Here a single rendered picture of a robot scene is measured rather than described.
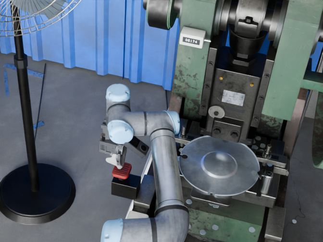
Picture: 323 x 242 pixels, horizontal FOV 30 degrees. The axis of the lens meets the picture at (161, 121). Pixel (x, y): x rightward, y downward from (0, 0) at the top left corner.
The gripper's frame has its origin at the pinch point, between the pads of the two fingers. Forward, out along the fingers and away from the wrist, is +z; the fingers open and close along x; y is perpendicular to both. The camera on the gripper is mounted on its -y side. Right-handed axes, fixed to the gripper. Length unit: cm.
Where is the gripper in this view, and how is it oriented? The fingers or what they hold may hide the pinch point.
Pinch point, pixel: (121, 166)
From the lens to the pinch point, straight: 214.1
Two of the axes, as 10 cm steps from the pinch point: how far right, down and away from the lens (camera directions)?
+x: -2.5, 6.5, -7.1
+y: -9.7, -2.2, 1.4
